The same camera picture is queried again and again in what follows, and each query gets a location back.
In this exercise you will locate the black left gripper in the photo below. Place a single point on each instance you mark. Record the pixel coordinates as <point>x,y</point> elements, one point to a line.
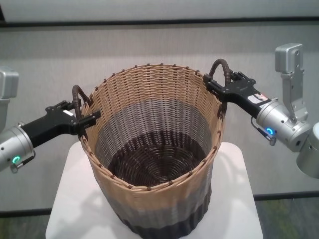
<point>49,124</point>

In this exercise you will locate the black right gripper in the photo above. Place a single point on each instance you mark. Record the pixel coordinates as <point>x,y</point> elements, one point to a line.
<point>239,92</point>

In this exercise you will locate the tan grey black woven basket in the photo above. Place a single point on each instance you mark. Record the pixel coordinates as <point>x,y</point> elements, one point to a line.
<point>162,99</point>

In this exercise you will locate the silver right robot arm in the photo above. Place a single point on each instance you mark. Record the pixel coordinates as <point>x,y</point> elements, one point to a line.
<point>279,119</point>

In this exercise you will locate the black wall board rail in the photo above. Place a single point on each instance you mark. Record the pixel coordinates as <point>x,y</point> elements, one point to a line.
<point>149,22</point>

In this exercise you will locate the white wall board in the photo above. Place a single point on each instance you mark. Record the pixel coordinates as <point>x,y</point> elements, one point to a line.
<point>159,8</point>

